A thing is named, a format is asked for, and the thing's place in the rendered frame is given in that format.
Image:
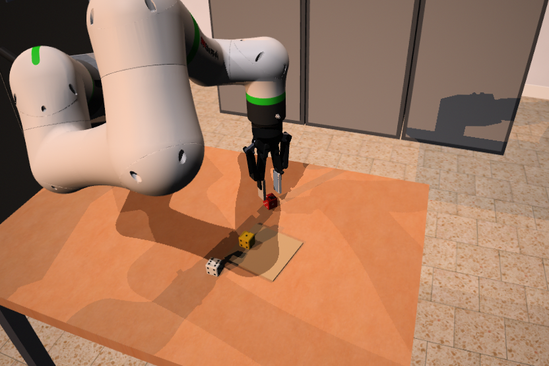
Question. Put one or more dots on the dark red die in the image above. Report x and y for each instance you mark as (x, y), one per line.
(270, 202)

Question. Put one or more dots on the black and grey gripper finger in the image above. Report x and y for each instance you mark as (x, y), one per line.
(280, 161)
(257, 172)

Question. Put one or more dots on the yellow die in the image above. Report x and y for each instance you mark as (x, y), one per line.
(247, 239)

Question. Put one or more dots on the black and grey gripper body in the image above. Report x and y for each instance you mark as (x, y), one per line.
(261, 132)

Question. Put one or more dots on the tan flat mat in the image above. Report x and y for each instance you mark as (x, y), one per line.
(268, 256)

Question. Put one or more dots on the white die with black pips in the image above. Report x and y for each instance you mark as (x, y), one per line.
(214, 266)

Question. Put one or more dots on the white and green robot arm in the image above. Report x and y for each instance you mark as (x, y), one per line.
(153, 143)

